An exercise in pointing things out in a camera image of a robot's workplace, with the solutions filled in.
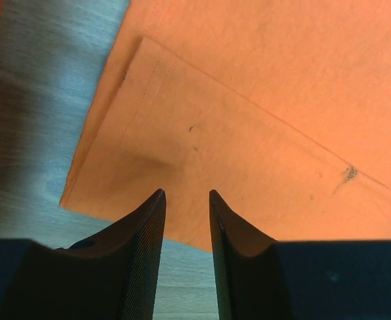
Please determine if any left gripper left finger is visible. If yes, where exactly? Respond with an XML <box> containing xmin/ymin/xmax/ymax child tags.
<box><xmin>0</xmin><ymin>190</ymin><xmax>166</xmax><ymax>319</ymax></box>

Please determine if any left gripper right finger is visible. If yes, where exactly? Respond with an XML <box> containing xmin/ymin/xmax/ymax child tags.
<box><xmin>209</xmin><ymin>190</ymin><xmax>391</xmax><ymax>319</ymax></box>

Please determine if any orange t-shirt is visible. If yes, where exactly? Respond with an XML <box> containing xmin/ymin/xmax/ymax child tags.
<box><xmin>61</xmin><ymin>1</ymin><xmax>391</xmax><ymax>251</ymax></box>

